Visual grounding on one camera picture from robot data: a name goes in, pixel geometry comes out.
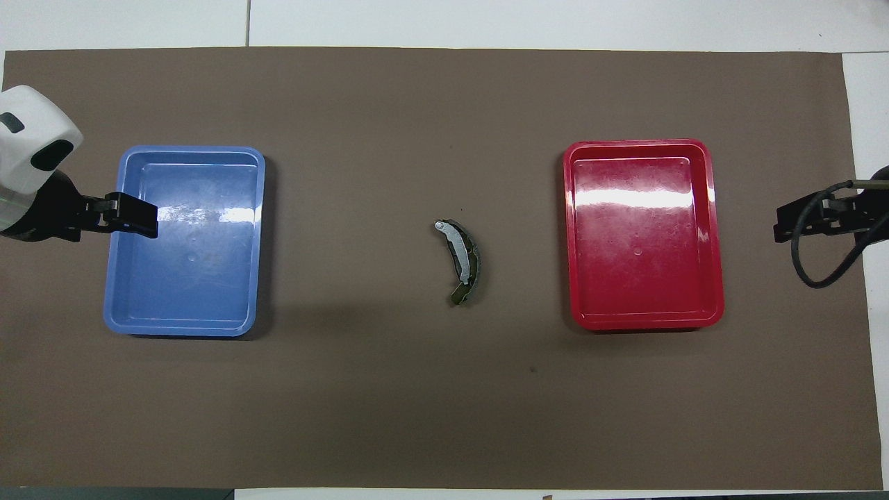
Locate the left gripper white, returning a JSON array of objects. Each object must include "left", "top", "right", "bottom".
[{"left": 0, "top": 85, "right": 159, "bottom": 242}]

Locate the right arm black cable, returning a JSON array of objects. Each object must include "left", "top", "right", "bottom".
[{"left": 791, "top": 179, "right": 889, "bottom": 290}]

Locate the blue plastic tray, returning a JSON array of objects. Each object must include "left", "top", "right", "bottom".
[{"left": 103, "top": 145, "right": 267, "bottom": 338}]

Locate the brown table mat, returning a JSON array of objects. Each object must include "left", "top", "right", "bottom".
[{"left": 0, "top": 47, "right": 884, "bottom": 491}]

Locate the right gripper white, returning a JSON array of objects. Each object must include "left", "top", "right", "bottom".
[{"left": 776, "top": 165, "right": 889, "bottom": 244}]

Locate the curved brake shoe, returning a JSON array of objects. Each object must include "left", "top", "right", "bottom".
[{"left": 434, "top": 218, "right": 482, "bottom": 307}]

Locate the red plastic tray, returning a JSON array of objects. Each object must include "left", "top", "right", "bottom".
[{"left": 563, "top": 139, "right": 725, "bottom": 331}]

